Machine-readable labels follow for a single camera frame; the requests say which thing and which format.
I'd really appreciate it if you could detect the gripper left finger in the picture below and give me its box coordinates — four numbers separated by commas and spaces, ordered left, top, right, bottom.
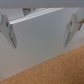
0, 12, 18, 50

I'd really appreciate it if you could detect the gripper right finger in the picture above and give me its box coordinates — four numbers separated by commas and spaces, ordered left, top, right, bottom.
63, 13, 84, 48

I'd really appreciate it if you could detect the white cabinet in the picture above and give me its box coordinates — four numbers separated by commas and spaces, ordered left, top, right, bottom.
0, 7, 84, 83

